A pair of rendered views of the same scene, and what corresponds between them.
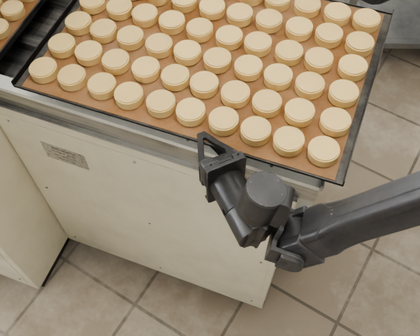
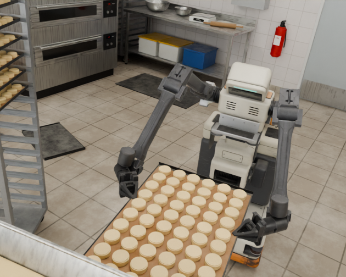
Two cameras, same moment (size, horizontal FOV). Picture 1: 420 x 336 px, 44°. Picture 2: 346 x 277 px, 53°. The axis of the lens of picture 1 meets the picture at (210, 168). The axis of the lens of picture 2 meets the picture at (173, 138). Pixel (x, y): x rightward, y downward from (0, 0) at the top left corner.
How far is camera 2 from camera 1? 1.15 m
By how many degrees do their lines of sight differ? 66
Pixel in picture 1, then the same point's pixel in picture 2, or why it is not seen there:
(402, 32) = (26, 224)
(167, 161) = not seen: outside the picture
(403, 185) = (282, 159)
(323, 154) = (243, 193)
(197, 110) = (224, 231)
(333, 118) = (224, 188)
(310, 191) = not seen: hidden behind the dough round
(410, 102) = (67, 241)
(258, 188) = (281, 200)
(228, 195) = (270, 223)
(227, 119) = (228, 220)
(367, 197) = (280, 172)
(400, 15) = not seen: hidden behind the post
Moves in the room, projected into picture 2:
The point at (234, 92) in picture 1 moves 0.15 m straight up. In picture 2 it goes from (211, 216) to (218, 180)
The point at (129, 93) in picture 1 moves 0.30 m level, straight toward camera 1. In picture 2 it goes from (215, 259) to (304, 249)
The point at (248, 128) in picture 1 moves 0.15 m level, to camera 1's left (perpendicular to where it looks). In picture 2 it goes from (233, 214) to (238, 246)
